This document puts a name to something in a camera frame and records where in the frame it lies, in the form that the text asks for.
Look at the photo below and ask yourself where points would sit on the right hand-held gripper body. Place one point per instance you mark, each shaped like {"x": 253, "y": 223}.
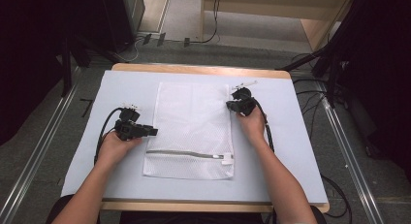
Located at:
{"x": 245, "y": 99}

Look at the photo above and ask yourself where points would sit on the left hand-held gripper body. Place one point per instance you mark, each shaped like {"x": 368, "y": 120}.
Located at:
{"x": 129, "y": 127}

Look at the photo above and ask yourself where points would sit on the white mesh laundry bag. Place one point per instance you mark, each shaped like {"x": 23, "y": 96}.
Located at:
{"x": 190, "y": 130}

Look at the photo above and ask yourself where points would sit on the person's left hand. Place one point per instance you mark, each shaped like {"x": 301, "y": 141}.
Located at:
{"x": 116, "y": 148}

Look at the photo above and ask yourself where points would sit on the person's right hand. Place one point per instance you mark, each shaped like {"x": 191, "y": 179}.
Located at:
{"x": 253, "y": 125}

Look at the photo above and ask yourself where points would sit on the wooden table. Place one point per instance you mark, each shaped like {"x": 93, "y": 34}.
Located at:
{"x": 194, "y": 69}

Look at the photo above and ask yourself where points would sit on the light blue table mat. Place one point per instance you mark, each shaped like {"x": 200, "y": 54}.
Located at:
{"x": 274, "y": 146}

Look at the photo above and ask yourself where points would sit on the black metal stand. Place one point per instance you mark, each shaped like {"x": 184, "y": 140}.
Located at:
{"x": 66, "y": 69}

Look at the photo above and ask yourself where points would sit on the person's dark clothing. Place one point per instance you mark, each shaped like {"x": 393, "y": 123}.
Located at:
{"x": 194, "y": 218}

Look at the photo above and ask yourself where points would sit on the light wooden shelf unit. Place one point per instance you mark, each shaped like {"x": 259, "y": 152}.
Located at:
{"x": 258, "y": 4}

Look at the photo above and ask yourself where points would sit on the black cabinet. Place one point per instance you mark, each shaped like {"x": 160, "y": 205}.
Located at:
{"x": 119, "y": 17}

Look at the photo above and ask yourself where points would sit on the black curtain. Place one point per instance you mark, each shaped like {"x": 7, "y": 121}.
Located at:
{"x": 381, "y": 72}
{"x": 29, "y": 56}

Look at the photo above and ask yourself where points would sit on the metal floor rail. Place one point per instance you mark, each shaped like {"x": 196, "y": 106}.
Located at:
{"x": 352, "y": 162}
{"x": 29, "y": 172}

